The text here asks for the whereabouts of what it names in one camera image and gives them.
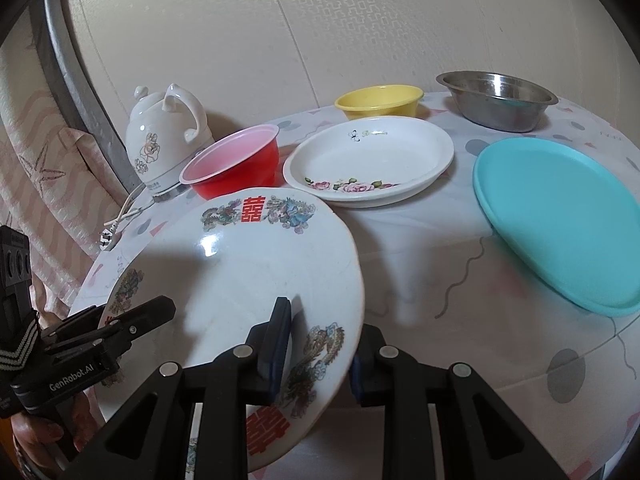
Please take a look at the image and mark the grey metal window frame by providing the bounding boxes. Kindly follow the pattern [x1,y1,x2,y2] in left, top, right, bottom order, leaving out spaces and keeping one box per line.
[28,0,140,191]

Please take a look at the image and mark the white plate red characters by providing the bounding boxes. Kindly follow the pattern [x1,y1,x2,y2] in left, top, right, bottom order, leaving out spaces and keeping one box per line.
[96,188,364,471]

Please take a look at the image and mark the stainless steel bowl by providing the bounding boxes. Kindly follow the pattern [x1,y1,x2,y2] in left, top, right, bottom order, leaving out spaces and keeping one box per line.
[436,70,559,133]

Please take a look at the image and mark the white ceramic electric kettle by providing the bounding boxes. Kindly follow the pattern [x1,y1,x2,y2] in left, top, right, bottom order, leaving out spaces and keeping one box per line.
[125,84,214,196]

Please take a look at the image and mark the yellow plastic bowl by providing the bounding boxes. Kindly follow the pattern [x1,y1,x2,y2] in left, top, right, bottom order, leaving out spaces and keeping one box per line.
[334,84,424,120]

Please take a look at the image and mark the white floral deep plate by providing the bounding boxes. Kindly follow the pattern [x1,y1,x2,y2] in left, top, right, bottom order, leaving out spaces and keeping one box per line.
[283,116,454,209]

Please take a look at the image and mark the pink striped curtain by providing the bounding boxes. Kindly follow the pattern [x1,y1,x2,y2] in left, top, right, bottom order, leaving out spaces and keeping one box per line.
[1,21,126,327]

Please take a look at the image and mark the white kettle power cord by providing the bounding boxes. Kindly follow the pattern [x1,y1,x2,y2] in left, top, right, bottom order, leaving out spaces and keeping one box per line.
[98,181,151,252]

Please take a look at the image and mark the turquoise plastic plate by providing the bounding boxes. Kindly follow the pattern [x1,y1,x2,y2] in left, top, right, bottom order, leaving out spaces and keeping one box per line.
[473,138,639,316]

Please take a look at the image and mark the red plastic bowl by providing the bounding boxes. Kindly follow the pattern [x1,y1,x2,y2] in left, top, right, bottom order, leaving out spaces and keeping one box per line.
[180,124,280,200]

